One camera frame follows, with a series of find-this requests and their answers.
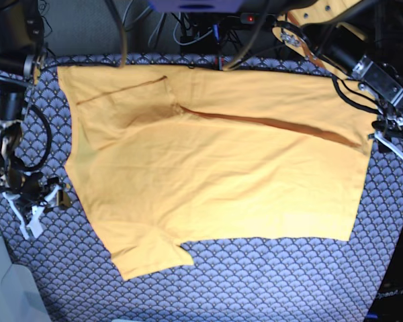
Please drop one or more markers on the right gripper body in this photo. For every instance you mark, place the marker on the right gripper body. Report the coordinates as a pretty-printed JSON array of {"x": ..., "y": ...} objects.
[{"x": 28, "y": 188}]

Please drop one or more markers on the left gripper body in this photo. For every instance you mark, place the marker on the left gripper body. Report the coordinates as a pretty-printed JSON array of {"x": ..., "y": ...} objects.
[{"x": 389, "y": 125}]

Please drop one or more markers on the yellow T-shirt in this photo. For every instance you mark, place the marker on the yellow T-shirt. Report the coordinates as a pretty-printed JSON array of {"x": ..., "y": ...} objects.
[{"x": 164, "y": 155}]

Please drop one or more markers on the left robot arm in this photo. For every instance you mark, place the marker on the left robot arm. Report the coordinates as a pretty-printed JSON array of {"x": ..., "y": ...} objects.
[{"x": 318, "y": 31}]

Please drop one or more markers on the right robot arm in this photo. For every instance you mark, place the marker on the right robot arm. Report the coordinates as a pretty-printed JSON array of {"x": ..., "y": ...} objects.
[{"x": 22, "y": 54}]

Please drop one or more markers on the white plastic bin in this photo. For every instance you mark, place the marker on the white plastic bin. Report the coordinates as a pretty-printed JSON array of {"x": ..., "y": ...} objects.
[{"x": 20, "y": 299}]

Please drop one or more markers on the black OpenArm base box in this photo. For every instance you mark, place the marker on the black OpenArm base box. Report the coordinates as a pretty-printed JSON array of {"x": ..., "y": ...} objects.
[{"x": 388, "y": 302}]

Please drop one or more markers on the black power strip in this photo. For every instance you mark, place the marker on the black power strip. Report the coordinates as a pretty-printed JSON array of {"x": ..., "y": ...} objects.
[{"x": 252, "y": 18}]

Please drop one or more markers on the red black table clamp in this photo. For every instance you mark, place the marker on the red black table clamp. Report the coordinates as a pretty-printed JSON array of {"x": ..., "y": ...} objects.
[{"x": 219, "y": 62}]

